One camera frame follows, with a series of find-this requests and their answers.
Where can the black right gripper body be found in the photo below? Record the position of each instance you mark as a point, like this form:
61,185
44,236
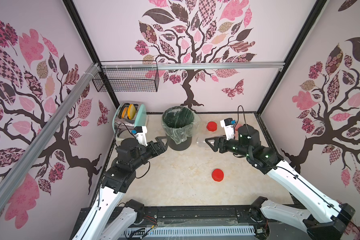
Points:
221,144

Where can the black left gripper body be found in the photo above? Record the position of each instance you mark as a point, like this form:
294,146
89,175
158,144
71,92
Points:
149,151

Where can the oatmeal jar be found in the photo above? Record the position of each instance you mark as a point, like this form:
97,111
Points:
200,141

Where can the black trash bin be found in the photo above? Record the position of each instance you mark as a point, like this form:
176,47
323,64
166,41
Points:
181,147

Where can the red jar lid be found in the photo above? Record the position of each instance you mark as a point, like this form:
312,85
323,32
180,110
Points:
217,175
212,126

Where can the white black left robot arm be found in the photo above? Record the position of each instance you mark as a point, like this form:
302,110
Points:
115,183

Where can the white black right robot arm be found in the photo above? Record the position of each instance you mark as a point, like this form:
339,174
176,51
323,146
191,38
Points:
322,218

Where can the pink plastic cup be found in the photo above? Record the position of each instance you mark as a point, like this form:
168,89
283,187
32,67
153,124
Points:
238,126

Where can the clear plastic bin liner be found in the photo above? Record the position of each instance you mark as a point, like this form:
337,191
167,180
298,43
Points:
180,123

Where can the mint green toaster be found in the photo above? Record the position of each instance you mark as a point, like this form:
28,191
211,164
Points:
121,123

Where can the yellow toast slice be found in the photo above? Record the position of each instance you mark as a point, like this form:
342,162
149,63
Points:
131,111

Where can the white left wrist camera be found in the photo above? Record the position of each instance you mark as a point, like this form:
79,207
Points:
139,133

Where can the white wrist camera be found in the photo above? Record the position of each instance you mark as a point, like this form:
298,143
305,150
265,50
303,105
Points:
139,133
228,126

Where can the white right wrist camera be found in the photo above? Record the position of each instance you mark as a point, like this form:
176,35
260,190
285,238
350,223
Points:
228,126

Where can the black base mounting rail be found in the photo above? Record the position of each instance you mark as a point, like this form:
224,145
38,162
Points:
198,214

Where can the black wire basket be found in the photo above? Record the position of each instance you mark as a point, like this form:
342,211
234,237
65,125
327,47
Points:
127,76

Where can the white slotted cable duct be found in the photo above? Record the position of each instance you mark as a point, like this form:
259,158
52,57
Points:
182,232

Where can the back aluminium rail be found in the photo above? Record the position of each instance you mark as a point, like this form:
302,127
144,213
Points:
196,66

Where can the aluminium rail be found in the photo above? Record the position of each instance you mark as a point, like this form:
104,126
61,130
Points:
24,164
196,66

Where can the left aluminium rail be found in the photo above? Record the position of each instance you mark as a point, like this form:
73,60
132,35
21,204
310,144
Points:
24,164

